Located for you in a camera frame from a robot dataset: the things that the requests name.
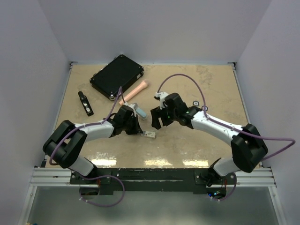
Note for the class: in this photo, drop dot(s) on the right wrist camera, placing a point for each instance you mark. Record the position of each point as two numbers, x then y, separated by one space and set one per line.
160 96

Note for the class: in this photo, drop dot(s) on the blue white stapler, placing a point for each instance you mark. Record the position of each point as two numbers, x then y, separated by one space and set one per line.
141 113

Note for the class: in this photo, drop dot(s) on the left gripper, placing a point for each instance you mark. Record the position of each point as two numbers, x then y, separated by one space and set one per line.
137 129

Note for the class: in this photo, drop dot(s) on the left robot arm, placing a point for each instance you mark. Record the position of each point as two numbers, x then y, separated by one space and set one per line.
66 142

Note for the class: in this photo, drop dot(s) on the silver round disc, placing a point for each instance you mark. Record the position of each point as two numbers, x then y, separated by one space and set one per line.
196 103

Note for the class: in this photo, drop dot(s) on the black stapler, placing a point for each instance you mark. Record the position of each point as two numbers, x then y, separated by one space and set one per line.
85 103

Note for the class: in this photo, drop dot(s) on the staple box sleeve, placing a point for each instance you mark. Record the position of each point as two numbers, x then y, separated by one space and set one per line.
149 134

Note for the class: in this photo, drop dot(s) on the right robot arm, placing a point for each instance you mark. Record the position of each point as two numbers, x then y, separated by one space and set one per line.
248 149

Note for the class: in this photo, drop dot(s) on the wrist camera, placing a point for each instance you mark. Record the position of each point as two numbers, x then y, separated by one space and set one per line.
133 106
160 96

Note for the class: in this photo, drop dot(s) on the black hard case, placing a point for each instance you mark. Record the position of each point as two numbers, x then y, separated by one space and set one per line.
120 72

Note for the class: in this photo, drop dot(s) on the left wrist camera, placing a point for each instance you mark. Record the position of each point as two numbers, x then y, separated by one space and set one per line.
133 106

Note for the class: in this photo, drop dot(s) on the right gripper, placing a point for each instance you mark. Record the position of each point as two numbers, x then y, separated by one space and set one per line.
156 113

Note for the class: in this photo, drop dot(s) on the aluminium rail frame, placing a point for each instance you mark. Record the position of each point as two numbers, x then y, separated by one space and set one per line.
169 149

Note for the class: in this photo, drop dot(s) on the pink cylindrical tube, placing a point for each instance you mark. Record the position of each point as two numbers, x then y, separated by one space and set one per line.
144 84

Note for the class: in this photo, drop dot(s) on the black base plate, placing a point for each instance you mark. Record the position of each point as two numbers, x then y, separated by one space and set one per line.
105 181

